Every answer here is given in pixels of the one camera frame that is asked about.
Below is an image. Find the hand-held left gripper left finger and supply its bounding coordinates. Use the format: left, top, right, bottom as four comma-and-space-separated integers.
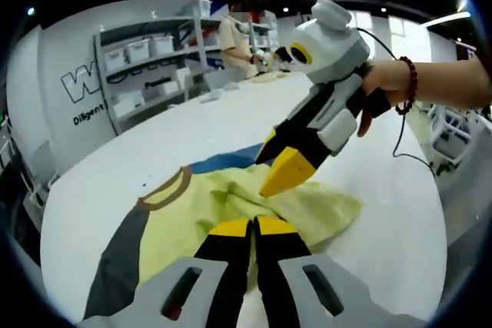
78, 218, 255, 328

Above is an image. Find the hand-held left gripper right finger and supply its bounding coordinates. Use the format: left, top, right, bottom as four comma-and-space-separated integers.
253, 215, 427, 328

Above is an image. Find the yellow grey blue garment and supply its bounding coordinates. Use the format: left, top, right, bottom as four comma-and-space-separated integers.
82, 143, 366, 320

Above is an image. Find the person's right hand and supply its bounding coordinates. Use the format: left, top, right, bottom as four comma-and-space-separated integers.
356, 58, 416, 138

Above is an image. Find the beige cloth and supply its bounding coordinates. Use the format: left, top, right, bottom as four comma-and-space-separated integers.
249, 71, 293, 84

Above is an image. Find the group of white storage bins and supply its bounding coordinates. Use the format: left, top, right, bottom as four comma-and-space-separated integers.
102, 0, 212, 118

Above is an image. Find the grey metal shelving unit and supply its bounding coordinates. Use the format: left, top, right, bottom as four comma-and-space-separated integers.
94, 0, 278, 133

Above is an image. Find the hand-held gripper cable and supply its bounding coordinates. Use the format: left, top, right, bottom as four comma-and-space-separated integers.
355, 27, 439, 177

